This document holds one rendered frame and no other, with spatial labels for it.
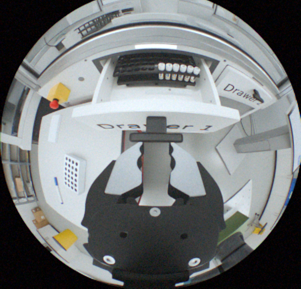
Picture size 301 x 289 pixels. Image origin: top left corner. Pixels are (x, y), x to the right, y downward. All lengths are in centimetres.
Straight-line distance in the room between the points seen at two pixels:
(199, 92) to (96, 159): 35
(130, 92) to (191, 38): 19
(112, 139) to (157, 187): 87
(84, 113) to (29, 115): 71
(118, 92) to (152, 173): 91
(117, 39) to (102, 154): 31
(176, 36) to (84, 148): 39
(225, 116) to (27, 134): 91
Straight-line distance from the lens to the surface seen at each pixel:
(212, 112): 15
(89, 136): 36
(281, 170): 312
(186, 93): 25
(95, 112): 16
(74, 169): 36
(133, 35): 22
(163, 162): 105
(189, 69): 21
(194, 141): 113
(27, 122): 83
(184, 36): 22
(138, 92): 26
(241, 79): 32
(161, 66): 20
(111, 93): 28
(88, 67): 29
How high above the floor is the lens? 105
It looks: 82 degrees down
